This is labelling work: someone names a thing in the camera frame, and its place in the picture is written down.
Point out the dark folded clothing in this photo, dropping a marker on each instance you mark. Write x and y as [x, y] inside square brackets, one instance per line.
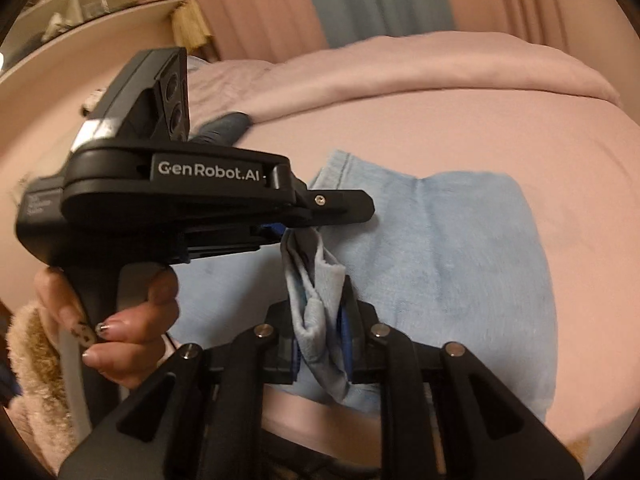
[225, 125]

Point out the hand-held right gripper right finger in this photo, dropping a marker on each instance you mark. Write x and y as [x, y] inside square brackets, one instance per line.
[346, 330]

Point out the pink bed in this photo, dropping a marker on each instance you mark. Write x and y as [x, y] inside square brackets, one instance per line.
[575, 210]

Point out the pink duvet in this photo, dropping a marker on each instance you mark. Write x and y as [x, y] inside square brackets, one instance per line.
[400, 70]

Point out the person's left hand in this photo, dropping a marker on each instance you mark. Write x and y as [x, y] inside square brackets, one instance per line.
[135, 335]

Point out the beige curtain tassel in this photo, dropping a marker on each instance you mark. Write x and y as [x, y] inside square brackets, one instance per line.
[189, 25]

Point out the light blue denim pants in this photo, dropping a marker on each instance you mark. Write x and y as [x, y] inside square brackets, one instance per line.
[450, 260]

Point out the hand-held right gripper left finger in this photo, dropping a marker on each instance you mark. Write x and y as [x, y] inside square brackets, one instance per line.
[280, 357]

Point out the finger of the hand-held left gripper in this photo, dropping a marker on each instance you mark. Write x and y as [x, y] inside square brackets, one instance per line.
[230, 242]
[340, 206]

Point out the pink pillow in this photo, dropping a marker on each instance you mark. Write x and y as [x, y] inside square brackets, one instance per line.
[220, 90]

